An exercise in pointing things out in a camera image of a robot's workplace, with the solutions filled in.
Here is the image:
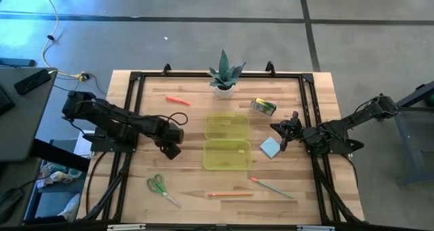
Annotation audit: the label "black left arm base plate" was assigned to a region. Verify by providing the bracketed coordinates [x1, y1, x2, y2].
[90, 132, 139, 154]

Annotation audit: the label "orange pencil pink eraser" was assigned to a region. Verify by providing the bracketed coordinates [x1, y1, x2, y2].
[207, 192, 255, 197]

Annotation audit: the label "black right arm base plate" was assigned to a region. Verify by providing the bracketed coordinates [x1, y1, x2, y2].
[307, 138, 366, 156]

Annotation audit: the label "dark grey desk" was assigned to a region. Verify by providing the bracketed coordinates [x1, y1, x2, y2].
[0, 67, 92, 173]

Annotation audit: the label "white round plant pot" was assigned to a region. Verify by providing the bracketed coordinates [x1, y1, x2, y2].
[214, 83, 235, 99]

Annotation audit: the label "flat black device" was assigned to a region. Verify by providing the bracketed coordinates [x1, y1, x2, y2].
[0, 57, 37, 68]

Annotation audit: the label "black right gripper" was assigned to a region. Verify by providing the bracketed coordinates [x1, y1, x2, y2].
[270, 110, 306, 152]

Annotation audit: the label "white paper sheet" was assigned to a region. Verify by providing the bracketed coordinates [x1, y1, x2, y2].
[73, 130, 96, 157]

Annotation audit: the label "green succulent plant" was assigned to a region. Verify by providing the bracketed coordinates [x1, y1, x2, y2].
[207, 49, 247, 89]

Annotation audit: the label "white metal hinge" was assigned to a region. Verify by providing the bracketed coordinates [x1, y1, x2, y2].
[106, 224, 146, 231]
[296, 225, 336, 231]

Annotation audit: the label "black computer mouse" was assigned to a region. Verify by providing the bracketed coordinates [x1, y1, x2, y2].
[0, 188, 24, 222]

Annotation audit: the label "white cloth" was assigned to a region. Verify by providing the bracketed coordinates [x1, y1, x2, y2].
[59, 194, 81, 222]

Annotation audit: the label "green pencil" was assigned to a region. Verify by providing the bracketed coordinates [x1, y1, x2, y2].
[250, 177, 294, 199]

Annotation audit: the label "black phone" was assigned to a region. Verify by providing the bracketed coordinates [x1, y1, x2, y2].
[13, 68, 52, 96]

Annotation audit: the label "orange marker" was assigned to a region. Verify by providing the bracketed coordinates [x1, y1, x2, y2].
[165, 96, 191, 107]

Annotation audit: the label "blue storage bin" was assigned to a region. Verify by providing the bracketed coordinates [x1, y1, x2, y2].
[22, 159, 84, 225]

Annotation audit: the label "cream floor cable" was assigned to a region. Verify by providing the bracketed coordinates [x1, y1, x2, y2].
[37, 0, 85, 80]

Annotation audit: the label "green handled scissors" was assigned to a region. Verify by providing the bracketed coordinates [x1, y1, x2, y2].
[146, 173, 182, 209]

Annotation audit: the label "blue sticky note pad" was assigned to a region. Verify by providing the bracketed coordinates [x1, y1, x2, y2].
[259, 136, 281, 160]

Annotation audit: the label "black keyboard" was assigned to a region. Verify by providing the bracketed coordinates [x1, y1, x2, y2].
[0, 84, 16, 117]

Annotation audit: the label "yellow-green translucent pencil case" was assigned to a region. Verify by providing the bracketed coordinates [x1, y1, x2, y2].
[202, 113, 253, 171]

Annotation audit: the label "blue-grey metal table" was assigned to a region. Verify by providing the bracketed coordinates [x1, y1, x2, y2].
[374, 80, 434, 186]

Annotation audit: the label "black aluminium table frame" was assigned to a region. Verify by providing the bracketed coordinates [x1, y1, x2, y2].
[79, 70, 366, 225]

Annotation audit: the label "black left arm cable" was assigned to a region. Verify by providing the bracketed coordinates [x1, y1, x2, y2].
[159, 111, 189, 127]

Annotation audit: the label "green yellow crayon box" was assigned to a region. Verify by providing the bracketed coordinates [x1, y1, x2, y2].
[250, 97, 277, 117]

